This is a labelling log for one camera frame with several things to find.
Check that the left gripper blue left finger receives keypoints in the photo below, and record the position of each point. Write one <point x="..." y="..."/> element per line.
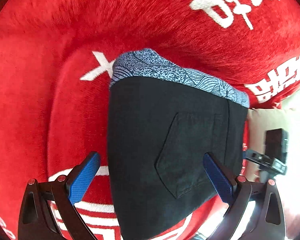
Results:
<point x="81" y="176"/>

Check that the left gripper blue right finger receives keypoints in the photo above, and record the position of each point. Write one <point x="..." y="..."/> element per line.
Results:
<point x="221" y="177"/>

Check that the black pants with patterned waistband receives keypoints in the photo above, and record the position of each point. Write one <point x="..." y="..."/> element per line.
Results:
<point x="162" y="119"/>

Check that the red blanket with white characters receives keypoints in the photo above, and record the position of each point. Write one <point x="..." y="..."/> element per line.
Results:
<point x="56" y="65"/>

